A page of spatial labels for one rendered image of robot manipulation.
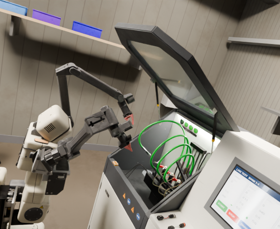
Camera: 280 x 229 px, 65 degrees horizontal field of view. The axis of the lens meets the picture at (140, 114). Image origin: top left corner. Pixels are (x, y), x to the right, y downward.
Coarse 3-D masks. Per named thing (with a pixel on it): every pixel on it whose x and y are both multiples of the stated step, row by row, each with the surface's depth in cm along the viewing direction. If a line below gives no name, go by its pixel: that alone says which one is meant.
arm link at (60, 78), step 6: (66, 66) 136; (72, 66) 135; (60, 72) 134; (66, 72) 135; (60, 78) 136; (66, 78) 139; (60, 84) 138; (66, 84) 140; (60, 90) 140; (66, 90) 142; (60, 96) 142; (66, 96) 144; (60, 102) 145; (66, 102) 146; (66, 108) 147; (72, 120) 152; (72, 126) 153
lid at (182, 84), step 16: (128, 32) 122; (144, 32) 105; (160, 32) 98; (128, 48) 152; (144, 48) 132; (160, 48) 106; (176, 48) 97; (144, 64) 161; (160, 64) 134; (176, 64) 114; (192, 64) 98; (160, 80) 169; (176, 80) 138; (192, 80) 111; (208, 80) 107; (176, 96) 174; (192, 96) 141; (208, 96) 113; (192, 112) 170; (208, 112) 145; (224, 112) 121; (224, 128) 141
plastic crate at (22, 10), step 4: (0, 0) 233; (4, 0) 233; (0, 4) 234; (4, 4) 235; (8, 4) 236; (12, 4) 237; (16, 4) 238; (4, 8) 236; (8, 8) 237; (12, 8) 238; (16, 8) 239; (20, 8) 241; (24, 8) 242; (16, 12) 241; (20, 12) 242; (24, 12) 243
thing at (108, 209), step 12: (108, 192) 176; (96, 204) 193; (108, 204) 173; (120, 204) 157; (96, 216) 190; (108, 216) 171; (120, 216) 155; (96, 228) 188; (108, 228) 169; (120, 228) 154; (132, 228) 141
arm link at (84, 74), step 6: (72, 72) 135; (78, 72) 136; (84, 72) 141; (84, 78) 143; (90, 78) 144; (96, 78) 148; (90, 84) 147; (96, 84) 148; (102, 84) 149; (102, 90) 152; (108, 90) 153; (114, 90) 154; (114, 96) 156
